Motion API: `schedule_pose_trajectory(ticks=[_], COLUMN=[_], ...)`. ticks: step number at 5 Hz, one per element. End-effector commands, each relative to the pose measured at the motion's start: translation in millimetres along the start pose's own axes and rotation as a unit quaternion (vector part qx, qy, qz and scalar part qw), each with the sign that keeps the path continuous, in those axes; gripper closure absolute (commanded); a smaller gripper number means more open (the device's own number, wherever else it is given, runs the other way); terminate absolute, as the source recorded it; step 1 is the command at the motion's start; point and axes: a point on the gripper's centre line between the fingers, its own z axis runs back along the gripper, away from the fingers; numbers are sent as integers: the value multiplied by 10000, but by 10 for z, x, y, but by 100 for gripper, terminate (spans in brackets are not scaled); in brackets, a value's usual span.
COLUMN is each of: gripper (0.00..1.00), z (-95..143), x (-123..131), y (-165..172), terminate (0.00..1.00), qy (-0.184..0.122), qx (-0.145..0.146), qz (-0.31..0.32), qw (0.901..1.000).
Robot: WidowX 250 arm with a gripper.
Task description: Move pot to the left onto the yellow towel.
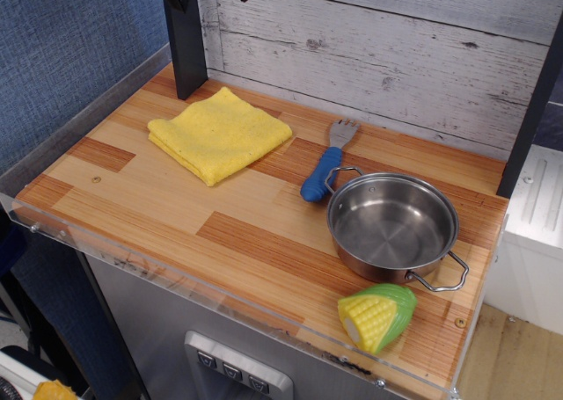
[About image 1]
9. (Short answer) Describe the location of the white side cabinet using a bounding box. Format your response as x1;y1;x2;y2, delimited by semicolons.
485;145;562;334

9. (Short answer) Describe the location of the folded yellow towel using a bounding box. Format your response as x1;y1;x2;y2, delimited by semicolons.
148;87;292;187

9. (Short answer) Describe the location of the black right upright post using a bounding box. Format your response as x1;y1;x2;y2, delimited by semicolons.
495;0;563;198

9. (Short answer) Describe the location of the stainless steel cabinet front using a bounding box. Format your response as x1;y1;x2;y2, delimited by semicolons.
87;256;399;399

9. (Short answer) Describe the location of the yellow object bottom left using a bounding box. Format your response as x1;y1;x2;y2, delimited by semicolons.
33;380;78;400

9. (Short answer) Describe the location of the stainless steel pot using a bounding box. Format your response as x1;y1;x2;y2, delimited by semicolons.
325;172;470;292

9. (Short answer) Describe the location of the black upright post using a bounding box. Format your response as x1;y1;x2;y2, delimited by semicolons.
495;0;563;198
165;0;208;100

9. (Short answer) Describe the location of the clear acrylic edge guard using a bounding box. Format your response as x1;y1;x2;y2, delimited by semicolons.
1;48;508;399

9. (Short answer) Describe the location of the toy corn cob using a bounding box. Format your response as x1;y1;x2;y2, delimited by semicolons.
337;283;418;355

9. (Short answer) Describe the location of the blue handled metal fork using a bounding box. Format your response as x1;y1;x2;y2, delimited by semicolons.
300;119;361;202

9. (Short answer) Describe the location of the silver button control panel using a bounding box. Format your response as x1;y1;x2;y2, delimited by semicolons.
184;331;294;399

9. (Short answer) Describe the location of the black left upright post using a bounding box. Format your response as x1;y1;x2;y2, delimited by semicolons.
165;0;208;100

